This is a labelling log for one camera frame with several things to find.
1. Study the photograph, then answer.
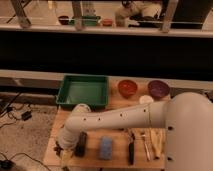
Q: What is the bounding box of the purple grape bunch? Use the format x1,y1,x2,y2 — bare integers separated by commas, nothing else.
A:
54,142,63,157

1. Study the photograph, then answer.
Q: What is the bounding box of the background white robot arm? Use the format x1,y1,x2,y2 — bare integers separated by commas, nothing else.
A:
115,0,163,27

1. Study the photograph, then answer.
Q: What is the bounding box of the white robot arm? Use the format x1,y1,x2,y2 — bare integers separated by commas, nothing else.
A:
57,92,213,171

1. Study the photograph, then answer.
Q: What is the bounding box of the green plastic tray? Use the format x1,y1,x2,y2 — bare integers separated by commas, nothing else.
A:
56,75,109,109

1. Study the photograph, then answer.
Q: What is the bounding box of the white round container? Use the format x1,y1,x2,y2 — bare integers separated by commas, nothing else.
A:
139,95,154,104

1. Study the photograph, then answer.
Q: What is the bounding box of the purple bowl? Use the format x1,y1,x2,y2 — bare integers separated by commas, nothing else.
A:
148,80,170,99

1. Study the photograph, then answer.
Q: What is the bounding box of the blue sponge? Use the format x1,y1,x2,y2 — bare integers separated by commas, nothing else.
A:
99,136,113,160

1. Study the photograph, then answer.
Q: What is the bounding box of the metal spoon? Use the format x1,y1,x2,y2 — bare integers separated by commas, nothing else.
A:
140,131,151,162

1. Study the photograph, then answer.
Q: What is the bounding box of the background orange bowl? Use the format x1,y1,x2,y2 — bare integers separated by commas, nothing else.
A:
101,19,113,27

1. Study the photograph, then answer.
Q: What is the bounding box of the yellow banana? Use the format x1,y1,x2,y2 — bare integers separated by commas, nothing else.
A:
150,129,163,159

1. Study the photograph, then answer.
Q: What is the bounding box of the black rectangular block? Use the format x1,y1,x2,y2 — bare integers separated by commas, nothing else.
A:
75,132,87,157

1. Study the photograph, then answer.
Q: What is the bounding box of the background green tray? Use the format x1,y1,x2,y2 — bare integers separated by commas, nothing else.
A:
69,15,102,27

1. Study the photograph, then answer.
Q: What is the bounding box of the background dark red bowl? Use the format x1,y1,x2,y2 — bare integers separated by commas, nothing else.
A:
58,15,69,25

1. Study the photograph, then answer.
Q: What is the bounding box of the black power adapter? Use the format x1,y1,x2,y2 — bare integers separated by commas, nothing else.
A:
21,111,32,121

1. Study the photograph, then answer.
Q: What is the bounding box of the black handled knife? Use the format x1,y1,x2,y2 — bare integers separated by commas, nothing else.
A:
128,132,135,165

